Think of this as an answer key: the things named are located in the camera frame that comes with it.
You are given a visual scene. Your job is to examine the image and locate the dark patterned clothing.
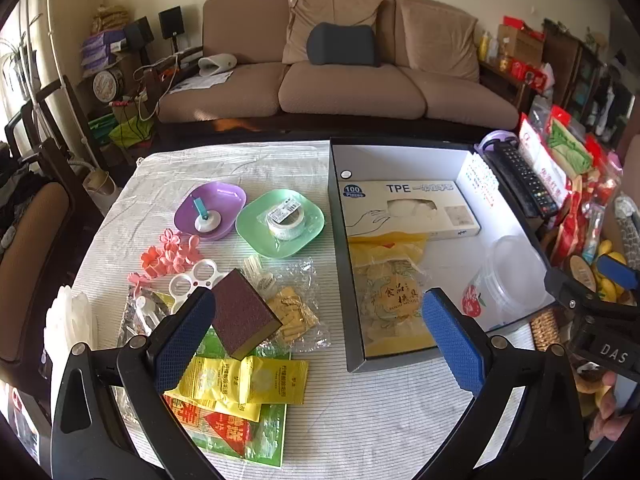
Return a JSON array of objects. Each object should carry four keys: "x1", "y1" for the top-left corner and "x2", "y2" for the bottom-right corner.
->
[{"x1": 0, "y1": 150, "x2": 46, "y2": 261}]

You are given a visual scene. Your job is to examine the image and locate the teal white suction hook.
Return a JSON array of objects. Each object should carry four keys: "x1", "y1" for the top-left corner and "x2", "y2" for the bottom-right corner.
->
[{"x1": 192, "y1": 197, "x2": 223, "y2": 235}]

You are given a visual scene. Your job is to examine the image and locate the cardboard box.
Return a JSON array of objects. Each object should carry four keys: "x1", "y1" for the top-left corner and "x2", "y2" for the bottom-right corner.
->
[{"x1": 497, "y1": 24, "x2": 545, "y2": 68}]

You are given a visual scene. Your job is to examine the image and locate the black remote control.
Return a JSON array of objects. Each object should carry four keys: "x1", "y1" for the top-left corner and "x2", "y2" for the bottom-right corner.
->
[{"x1": 485, "y1": 142, "x2": 560, "y2": 218}]

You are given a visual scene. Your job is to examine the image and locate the bagged measuring spoons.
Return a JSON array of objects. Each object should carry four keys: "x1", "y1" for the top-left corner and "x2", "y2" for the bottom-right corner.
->
[{"x1": 120, "y1": 285, "x2": 176, "y2": 348}]

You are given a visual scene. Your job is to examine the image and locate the round metal tin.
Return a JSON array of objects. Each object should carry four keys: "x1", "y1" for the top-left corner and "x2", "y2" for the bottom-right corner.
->
[{"x1": 92, "y1": 69, "x2": 125, "y2": 106}]

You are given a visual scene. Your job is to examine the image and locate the green red snack bag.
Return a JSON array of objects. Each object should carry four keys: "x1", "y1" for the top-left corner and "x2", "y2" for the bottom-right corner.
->
[{"x1": 547, "y1": 105, "x2": 596, "y2": 181}]

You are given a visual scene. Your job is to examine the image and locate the red print plastic bag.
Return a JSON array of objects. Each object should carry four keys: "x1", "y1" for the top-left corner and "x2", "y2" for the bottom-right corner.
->
[{"x1": 460, "y1": 280, "x2": 490, "y2": 319}]

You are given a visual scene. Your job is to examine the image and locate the striped cloth covered desktop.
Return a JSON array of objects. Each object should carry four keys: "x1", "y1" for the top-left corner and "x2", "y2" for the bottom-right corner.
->
[{"x1": 42, "y1": 139, "x2": 551, "y2": 480}]

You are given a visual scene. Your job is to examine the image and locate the person's right hand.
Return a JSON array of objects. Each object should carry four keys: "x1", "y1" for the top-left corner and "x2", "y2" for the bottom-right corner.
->
[{"x1": 585, "y1": 369, "x2": 633, "y2": 443}]

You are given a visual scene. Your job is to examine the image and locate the white floor stand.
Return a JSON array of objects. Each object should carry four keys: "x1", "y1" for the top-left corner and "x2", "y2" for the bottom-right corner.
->
[{"x1": 42, "y1": 0, "x2": 121, "y2": 206}]

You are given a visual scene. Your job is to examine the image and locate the purple plastic dish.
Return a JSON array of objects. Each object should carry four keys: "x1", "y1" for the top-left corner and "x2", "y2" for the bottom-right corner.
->
[{"x1": 174, "y1": 182, "x2": 248, "y2": 241}]

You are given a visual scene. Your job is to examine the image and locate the white three-ring plastic holder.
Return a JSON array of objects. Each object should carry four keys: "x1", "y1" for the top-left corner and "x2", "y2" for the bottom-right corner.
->
[{"x1": 168, "y1": 258, "x2": 227, "y2": 313}]

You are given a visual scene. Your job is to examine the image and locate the grey lumbar cushion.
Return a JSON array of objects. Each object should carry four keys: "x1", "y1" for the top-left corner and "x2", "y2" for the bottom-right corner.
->
[{"x1": 306, "y1": 22, "x2": 382, "y2": 67}]

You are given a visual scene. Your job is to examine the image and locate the white disposable glove box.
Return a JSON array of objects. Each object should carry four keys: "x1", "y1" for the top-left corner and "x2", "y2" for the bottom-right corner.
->
[{"x1": 341, "y1": 180, "x2": 482, "y2": 243}]

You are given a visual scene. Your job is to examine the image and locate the clear bag of white clips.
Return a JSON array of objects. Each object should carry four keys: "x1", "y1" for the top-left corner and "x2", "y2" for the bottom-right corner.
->
[{"x1": 242, "y1": 255, "x2": 278, "y2": 301}]

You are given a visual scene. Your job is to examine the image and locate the brown sanding sponge block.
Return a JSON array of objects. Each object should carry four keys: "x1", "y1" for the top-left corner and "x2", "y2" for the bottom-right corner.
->
[{"x1": 211, "y1": 268, "x2": 283, "y2": 361}]

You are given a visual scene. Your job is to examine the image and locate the beige sofa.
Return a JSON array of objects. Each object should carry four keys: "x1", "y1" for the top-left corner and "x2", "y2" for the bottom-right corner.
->
[{"x1": 157, "y1": 0, "x2": 521, "y2": 133}]

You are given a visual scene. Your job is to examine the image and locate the woven tray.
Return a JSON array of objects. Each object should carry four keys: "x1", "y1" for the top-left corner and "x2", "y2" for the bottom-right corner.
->
[{"x1": 530, "y1": 307, "x2": 573, "y2": 356}]

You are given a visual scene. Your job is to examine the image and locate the yellow bananas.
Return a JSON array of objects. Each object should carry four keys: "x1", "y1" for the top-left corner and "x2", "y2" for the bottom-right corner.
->
[{"x1": 595, "y1": 240, "x2": 632, "y2": 302}]

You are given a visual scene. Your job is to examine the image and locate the clear bag of beige pieces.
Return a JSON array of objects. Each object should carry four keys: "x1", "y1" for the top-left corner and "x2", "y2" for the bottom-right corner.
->
[{"x1": 260, "y1": 260, "x2": 333, "y2": 356}]

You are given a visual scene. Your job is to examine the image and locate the dark wooden shelf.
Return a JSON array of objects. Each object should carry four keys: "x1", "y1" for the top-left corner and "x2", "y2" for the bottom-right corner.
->
[{"x1": 542, "y1": 20, "x2": 640, "y2": 143}]

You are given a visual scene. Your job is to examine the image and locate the white paper sheets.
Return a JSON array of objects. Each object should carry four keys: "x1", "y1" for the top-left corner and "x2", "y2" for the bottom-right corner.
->
[{"x1": 169, "y1": 71, "x2": 233, "y2": 95}]

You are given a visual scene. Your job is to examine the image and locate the red gift box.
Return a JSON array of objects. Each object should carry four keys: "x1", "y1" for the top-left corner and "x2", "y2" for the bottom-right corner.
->
[{"x1": 509, "y1": 57, "x2": 555, "y2": 92}]

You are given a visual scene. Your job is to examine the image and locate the purple tissue packs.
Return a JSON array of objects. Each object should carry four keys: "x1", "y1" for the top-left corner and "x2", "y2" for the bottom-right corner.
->
[{"x1": 80, "y1": 30, "x2": 128, "y2": 71}]

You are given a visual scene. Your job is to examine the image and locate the beige sofa pillow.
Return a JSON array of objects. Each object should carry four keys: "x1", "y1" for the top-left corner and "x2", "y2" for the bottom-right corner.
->
[
  {"x1": 282, "y1": 0, "x2": 385, "y2": 66},
  {"x1": 395, "y1": 0, "x2": 481, "y2": 83}
]

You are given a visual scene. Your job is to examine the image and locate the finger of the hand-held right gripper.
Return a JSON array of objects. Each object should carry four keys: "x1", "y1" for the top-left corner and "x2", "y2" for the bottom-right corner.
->
[
  {"x1": 544, "y1": 266, "x2": 640, "y2": 322},
  {"x1": 595, "y1": 254, "x2": 640, "y2": 292}
]

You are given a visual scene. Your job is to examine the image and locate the dark wooden chair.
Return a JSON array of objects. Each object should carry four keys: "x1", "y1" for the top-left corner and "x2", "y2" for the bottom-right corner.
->
[{"x1": 35, "y1": 76, "x2": 118, "y2": 196}]

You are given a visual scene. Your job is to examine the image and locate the jar with wooden lid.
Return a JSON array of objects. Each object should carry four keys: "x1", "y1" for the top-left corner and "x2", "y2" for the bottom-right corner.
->
[{"x1": 565, "y1": 255, "x2": 598, "y2": 293}]

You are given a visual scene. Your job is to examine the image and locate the white red print bag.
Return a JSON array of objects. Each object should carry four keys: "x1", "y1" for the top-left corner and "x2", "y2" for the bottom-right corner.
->
[{"x1": 517, "y1": 112, "x2": 571, "y2": 206}]

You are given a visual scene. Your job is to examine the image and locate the yellow sachet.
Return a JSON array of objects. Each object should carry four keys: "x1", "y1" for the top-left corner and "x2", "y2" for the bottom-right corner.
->
[
  {"x1": 172, "y1": 355, "x2": 263, "y2": 423},
  {"x1": 245, "y1": 355, "x2": 308, "y2": 406}
]

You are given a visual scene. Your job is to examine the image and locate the white ruffled plastic stack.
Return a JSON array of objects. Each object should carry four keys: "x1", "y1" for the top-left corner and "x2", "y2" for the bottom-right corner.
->
[{"x1": 44, "y1": 284, "x2": 96, "y2": 356}]

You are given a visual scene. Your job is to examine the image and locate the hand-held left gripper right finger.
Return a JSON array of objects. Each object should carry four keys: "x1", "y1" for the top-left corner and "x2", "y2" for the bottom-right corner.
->
[{"x1": 415, "y1": 287, "x2": 588, "y2": 480}]

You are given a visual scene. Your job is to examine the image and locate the potted plant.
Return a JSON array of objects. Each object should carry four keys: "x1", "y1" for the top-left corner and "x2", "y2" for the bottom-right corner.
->
[{"x1": 0, "y1": 12, "x2": 41, "y2": 103}]

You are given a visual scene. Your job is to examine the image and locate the grey storage box white inside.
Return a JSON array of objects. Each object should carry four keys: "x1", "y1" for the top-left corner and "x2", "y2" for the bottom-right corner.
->
[{"x1": 327, "y1": 137, "x2": 558, "y2": 373}]

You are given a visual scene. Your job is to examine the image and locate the clear round plastic container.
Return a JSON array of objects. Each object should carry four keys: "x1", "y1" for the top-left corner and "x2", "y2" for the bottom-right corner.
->
[{"x1": 482, "y1": 234, "x2": 551, "y2": 311}]

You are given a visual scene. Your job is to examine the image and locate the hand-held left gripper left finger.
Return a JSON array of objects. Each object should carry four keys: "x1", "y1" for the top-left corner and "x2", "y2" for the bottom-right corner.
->
[{"x1": 50, "y1": 286, "x2": 226, "y2": 480}]

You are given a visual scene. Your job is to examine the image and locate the wooden chair brown seat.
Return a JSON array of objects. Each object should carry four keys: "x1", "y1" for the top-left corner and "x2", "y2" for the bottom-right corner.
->
[{"x1": 0, "y1": 105, "x2": 76, "y2": 363}]

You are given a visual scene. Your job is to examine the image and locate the green plastic dish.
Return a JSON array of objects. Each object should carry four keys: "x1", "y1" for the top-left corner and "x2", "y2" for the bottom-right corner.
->
[{"x1": 235, "y1": 189, "x2": 327, "y2": 260}]

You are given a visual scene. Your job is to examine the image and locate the yellow packaged cake bag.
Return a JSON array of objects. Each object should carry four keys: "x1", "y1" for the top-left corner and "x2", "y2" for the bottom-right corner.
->
[{"x1": 347, "y1": 230, "x2": 446, "y2": 361}]

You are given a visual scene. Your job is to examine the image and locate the white curved device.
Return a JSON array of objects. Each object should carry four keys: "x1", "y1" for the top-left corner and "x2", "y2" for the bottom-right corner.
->
[{"x1": 198, "y1": 53, "x2": 237, "y2": 77}]

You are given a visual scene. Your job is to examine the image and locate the black speaker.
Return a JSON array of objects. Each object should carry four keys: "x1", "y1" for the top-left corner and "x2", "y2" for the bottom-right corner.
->
[
  {"x1": 124, "y1": 16, "x2": 155, "y2": 51},
  {"x1": 159, "y1": 6, "x2": 183, "y2": 40}
]

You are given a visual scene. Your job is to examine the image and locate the purple round plastic item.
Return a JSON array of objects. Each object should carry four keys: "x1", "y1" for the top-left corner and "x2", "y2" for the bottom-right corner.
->
[{"x1": 474, "y1": 130, "x2": 521, "y2": 161}]

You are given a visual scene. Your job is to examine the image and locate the wrapped white tape roll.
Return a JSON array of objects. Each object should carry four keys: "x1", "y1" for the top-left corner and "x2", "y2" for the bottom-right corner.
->
[{"x1": 260, "y1": 197, "x2": 307, "y2": 241}]

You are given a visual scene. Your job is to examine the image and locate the red green printed packet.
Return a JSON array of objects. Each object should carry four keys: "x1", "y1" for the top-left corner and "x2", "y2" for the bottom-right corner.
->
[{"x1": 167, "y1": 330, "x2": 291, "y2": 466}]

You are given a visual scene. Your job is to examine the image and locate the red snack packs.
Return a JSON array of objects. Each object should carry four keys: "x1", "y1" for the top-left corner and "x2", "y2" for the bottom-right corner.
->
[{"x1": 550, "y1": 175, "x2": 621, "y2": 271}]

